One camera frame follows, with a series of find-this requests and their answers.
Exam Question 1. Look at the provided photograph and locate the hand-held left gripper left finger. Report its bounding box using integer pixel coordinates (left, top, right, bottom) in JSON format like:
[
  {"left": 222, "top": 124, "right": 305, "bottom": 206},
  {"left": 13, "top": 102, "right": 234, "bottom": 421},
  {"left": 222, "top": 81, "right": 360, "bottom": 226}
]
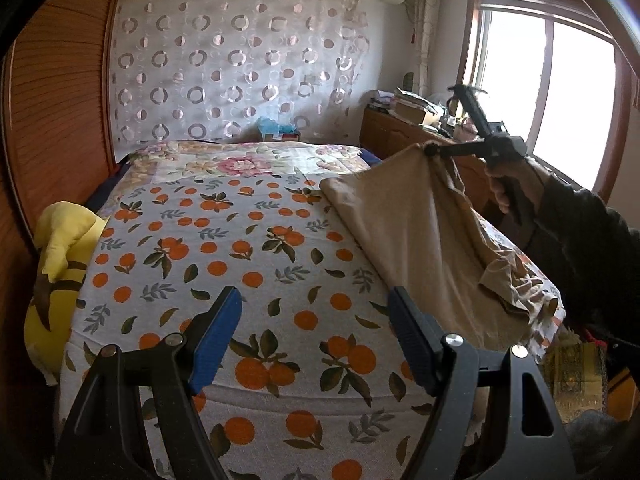
[{"left": 52, "top": 286, "right": 244, "bottom": 480}]

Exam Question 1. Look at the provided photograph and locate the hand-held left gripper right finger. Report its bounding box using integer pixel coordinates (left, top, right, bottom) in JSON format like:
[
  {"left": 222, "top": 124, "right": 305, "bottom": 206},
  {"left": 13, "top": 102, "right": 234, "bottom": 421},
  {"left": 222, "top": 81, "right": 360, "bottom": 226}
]
[{"left": 387, "top": 286, "right": 576, "bottom": 480}]

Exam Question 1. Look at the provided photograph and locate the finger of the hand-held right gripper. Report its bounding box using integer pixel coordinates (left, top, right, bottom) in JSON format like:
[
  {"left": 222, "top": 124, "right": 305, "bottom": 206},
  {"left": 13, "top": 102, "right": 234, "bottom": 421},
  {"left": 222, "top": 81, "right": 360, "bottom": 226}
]
[
  {"left": 424, "top": 142, "right": 493, "bottom": 160},
  {"left": 447, "top": 84, "right": 496, "bottom": 136}
]

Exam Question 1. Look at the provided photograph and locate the beige t-shirt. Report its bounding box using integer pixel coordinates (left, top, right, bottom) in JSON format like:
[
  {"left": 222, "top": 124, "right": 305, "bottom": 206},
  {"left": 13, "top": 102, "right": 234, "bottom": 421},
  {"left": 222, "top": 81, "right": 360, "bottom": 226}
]
[{"left": 320, "top": 142, "right": 560, "bottom": 353}]

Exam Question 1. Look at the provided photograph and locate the person's right forearm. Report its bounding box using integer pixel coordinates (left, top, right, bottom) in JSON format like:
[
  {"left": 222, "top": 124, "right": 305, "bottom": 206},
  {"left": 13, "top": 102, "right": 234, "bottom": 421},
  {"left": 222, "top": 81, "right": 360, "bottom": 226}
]
[{"left": 522, "top": 170, "right": 640, "bottom": 333}]

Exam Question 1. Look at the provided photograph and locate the person's right hand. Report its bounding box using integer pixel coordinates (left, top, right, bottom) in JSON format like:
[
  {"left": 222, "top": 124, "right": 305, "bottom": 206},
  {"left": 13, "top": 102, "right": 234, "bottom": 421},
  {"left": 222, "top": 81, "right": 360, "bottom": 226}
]
[{"left": 486, "top": 156, "right": 548, "bottom": 216}]

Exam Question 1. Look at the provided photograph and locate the wooden cabinet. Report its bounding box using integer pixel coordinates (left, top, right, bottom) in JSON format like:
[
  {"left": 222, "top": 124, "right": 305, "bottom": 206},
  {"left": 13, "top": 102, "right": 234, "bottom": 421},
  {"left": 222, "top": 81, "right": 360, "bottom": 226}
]
[{"left": 360, "top": 107, "right": 495, "bottom": 213}]

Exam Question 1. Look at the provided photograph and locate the stack of books and papers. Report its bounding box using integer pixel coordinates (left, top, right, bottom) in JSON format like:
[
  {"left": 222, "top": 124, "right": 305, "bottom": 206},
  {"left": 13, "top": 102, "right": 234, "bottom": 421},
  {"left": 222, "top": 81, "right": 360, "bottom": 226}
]
[{"left": 367, "top": 86, "right": 443, "bottom": 129}]

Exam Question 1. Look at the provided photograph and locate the window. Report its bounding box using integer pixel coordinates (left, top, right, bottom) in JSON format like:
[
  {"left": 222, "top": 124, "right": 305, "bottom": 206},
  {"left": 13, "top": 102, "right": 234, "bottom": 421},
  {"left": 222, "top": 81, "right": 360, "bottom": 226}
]
[{"left": 460, "top": 0, "right": 640, "bottom": 203}]

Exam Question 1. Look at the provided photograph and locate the wrapped air conditioner pipe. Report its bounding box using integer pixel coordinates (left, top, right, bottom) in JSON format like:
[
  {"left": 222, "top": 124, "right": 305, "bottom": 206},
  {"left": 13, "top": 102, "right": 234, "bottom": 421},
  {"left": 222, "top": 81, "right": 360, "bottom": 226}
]
[{"left": 414, "top": 0, "right": 440, "bottom": 95}]

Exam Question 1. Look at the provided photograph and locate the orange fruit print bedsheet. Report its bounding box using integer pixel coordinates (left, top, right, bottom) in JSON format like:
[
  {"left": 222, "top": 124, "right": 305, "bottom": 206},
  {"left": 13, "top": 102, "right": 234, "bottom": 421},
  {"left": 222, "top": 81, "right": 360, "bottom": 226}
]
[{"left": 57, "top": 172, "right": 566, "bottom": 480}]

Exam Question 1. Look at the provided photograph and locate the gold patterned cushion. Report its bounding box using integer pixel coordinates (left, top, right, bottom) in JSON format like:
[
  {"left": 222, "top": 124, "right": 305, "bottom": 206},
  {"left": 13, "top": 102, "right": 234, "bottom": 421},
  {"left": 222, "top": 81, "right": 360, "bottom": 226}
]
[{"left": 541, "top": 329, "right": 610, "bottom": 425}]

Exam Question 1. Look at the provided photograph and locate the yellow plush toy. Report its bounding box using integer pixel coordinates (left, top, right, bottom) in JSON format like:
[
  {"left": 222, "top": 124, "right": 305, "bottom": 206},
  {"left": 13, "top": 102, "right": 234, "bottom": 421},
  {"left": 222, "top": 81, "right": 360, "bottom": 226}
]
[{"left": 24, "top": 201, "right": 108, "bottom": 386}]

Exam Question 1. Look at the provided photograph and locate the floral quilt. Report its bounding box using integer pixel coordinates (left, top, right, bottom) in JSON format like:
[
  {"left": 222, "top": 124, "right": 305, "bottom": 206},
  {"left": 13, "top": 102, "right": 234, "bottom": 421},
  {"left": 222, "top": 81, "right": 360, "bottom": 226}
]
[{"left": 127, "top": 140, "right": 375, "bottom": 182}]

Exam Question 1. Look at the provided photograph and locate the dark blue mattress sheet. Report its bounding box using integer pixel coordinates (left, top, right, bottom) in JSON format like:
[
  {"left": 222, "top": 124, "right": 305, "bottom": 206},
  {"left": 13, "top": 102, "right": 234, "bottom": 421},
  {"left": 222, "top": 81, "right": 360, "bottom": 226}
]
[{"left": 84, "top": 146, "right": 387, "bottom": 212}]

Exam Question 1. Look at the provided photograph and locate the sheer circle pattern curtain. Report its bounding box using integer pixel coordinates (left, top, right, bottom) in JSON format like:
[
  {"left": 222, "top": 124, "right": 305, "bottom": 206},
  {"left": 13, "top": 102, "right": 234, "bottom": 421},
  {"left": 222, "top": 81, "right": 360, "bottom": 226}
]
[{"left": 107, "top": 0, "right": 375, "bottom": 144}]

